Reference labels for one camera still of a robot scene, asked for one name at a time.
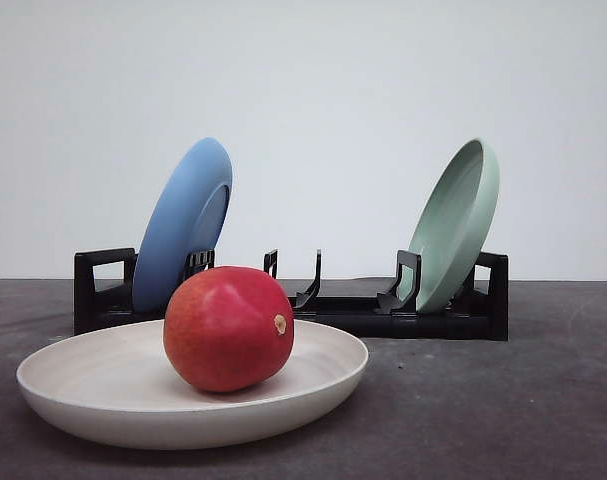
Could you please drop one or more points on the white plate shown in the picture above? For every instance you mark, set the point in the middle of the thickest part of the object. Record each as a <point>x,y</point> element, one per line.
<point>118,386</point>

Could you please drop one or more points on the blue plate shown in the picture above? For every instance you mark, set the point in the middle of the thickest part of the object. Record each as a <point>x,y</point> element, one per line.
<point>188,218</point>

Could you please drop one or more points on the green plate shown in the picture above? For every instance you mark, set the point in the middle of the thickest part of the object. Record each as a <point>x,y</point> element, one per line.
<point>455,220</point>

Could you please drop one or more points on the black plate rack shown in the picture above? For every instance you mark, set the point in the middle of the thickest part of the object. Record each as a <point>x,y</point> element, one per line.
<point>105,299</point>

